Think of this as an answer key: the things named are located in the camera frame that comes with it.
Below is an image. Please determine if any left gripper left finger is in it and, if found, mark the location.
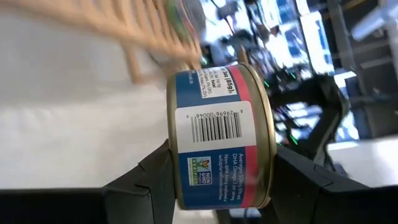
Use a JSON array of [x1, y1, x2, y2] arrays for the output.
[[0, 138, 177, 224]]

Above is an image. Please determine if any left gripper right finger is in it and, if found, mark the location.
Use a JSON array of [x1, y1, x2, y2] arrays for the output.
[[261, 144, 398, 224]]

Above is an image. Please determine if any Wild Planet salmon can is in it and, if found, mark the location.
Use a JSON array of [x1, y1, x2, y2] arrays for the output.
[[166, 62, 277, 211]]

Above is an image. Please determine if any Bumble Bee tuna can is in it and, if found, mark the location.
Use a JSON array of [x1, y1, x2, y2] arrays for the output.
[[164, 0, 206, 41]]

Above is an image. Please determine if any wooden slatted shelf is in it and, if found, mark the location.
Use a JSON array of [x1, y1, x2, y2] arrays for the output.
[[0, 0, 206, 85]]

